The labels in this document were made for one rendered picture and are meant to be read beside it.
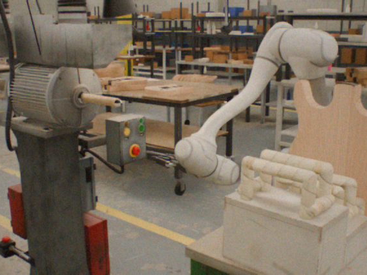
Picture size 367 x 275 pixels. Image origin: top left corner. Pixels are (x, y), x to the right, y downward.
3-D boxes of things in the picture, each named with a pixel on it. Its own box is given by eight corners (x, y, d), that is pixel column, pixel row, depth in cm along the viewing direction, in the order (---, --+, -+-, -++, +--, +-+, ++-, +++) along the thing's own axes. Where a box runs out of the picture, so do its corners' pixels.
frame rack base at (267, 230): (221, 257, 117) (222, 196, 113) (253, 237, 128) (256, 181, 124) (315, 296, 99) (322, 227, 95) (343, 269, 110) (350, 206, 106)
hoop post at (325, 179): (314, 206, 106) (316, 169, 104) (320, 203, 108) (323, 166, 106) (326, 210, 104) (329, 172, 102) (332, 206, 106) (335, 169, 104)
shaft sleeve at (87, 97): (83, 102, 171) (82, 93, 170) (89, 101, 173) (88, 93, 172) (114, 107, 160) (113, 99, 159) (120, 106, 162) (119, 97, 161)
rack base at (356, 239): (253, 238, 127) (254, 208, 125) (282, 220, 139) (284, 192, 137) (343, 270, 110) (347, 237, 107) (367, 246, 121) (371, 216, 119)
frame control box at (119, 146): (79, 170, 208) (75, 116, 201) (113, 160, 224) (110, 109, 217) (113, 182, 193) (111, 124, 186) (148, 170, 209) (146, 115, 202)
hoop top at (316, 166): (257, 161, 115) (258, 150, 115) (264, 159, 117) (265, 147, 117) (328, 179, 102) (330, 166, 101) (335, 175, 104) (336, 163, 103)
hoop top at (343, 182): (287, 176, 128) (288, 165, 127) (293, 173, 131) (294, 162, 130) (353, 192, 115) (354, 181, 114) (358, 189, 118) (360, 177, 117)
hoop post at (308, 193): (296, 217, 100) (300, 178, 98) (303, 213, 102) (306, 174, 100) (309, 221, 98) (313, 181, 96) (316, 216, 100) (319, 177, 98)
